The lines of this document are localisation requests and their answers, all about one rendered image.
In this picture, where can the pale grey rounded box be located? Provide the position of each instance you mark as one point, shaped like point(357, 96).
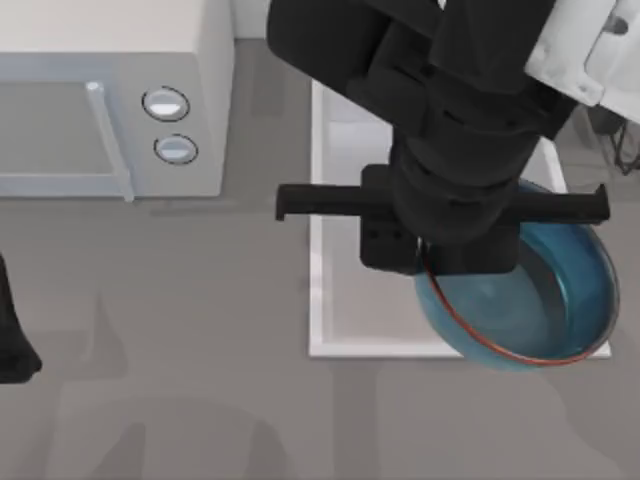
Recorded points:
point(590, 45)

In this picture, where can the microwave oven door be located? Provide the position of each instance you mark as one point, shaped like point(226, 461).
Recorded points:
point(45, 130)

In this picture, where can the small microwave knob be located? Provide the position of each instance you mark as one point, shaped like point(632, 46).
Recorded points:
point(175, 149)

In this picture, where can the white sink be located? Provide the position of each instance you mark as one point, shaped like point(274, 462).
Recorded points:
point(345, 300)

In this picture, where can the large microwave knob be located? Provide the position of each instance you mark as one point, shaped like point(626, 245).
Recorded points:
point(165, 104)

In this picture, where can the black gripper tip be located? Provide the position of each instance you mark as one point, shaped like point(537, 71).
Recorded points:
point(12, 345)

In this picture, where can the blue bowl with red rim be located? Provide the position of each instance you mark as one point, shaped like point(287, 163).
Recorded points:
point(565, 300)

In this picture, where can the pale microwave oven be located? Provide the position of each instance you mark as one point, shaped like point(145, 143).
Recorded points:
point(210, 50)

